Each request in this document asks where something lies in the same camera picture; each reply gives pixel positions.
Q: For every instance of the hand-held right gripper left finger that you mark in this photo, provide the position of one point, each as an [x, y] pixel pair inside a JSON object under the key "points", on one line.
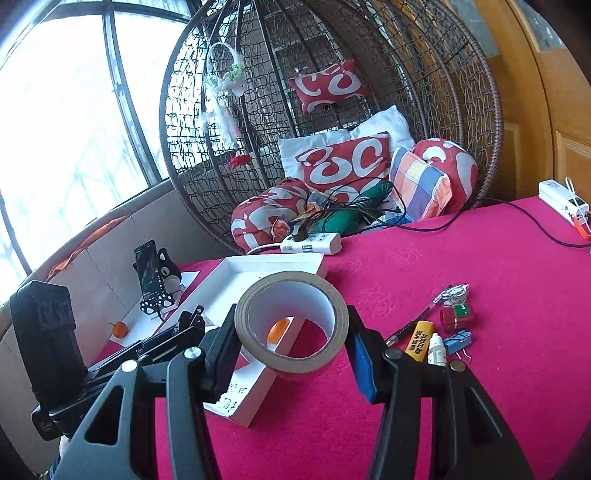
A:
{"points": [[221, 360]]}

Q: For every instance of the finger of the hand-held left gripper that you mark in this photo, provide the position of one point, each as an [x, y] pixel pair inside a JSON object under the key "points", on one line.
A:
{"points": [[184, 321], [138, 355]]}

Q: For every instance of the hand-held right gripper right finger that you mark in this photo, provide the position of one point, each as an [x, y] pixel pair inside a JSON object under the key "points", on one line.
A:
{"points": [[367, 369]]}

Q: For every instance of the white tray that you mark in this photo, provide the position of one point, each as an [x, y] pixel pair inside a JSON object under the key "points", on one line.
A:
{"points": [[217, 295]]}

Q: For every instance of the black pen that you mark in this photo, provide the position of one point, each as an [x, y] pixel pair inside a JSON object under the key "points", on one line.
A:
{"points": [[411, 325]]}

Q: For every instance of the tan tape roll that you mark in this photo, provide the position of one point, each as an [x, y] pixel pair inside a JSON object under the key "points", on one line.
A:
{"points": [[300, 367]]}

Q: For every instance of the small dropper bottle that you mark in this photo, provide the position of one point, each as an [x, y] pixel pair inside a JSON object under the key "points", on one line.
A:
{"points": [[436, 355]]}

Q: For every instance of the blue binder clip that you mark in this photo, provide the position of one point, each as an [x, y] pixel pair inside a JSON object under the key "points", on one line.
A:
{"points": [[459, 341]]}

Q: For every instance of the red clip box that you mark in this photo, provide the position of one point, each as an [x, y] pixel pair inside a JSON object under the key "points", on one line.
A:
{"points": [[464, 311]]}

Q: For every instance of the tangerine with long stem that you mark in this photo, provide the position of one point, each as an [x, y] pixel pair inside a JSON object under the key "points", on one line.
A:
{"points": [[120, 330]]}

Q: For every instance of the white paper sheet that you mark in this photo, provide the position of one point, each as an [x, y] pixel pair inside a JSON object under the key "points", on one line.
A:
{"points": [[138, 318]]}

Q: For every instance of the black cat phone stand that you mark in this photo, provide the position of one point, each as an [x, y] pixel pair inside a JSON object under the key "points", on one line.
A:
{"points": [[168, 270]]}

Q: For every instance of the black smartphone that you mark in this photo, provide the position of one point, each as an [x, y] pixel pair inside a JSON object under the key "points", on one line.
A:
{"points": [[147, 270]]}

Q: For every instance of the pink tablecloth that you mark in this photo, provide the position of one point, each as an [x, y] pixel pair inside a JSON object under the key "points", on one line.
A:
{"points": [[415, 415]]}

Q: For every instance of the orange cloth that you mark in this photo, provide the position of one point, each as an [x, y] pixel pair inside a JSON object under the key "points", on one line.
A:
{"points": [[87, 242]]}

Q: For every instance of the white power strip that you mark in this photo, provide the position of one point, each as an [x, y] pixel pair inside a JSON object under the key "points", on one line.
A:
{"points": [[323, 243]]}

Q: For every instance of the floral cloth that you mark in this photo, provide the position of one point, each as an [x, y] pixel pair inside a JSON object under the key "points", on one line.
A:
{"points": [[281, 228]]}

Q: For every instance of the cylindrical red white pillow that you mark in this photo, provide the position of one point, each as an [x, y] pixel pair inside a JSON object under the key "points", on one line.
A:
{"points": [[263, 207]]}

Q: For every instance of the dark power plug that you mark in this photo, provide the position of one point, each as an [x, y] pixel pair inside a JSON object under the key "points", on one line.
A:
{"points": [[300, 235]]}

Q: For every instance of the green cloth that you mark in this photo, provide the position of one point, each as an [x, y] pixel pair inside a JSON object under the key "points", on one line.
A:
{"points": [[341, 219]]}

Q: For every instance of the plaid pillow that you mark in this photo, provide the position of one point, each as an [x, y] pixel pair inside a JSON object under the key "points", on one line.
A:
{"points": [[415, 184]]}

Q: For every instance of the square red white pillow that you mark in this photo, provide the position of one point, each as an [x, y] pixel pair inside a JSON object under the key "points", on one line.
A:
{"points": [[346, 161]]}

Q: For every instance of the round red white pillow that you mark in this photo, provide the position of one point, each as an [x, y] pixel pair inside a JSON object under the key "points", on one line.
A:
{"points": [[457, 170]]}

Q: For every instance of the white dream catcher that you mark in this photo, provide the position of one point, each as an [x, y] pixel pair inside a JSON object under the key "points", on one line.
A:
{"points": [[226, 83]]}

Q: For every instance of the red white cushions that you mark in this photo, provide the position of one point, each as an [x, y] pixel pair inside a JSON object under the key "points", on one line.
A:
{"points": [[383, 122]]}

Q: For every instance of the white power bank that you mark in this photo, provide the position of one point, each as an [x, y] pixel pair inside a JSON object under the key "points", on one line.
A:
{"points": [[556, 194]]}

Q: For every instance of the small red white pillow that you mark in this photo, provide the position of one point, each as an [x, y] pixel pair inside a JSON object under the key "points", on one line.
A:
{"points": [[328, 85]]}

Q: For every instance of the wooden door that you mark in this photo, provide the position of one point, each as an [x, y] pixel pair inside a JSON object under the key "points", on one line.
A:
{"points": [[568, 152]]}

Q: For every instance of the wicker hanging chair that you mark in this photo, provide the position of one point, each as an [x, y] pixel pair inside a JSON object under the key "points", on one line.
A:
{"points": [[415, 69]]}

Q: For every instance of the window with dark frame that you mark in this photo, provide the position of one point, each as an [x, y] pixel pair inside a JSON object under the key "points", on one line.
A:
{"points": [[69, 138]]}

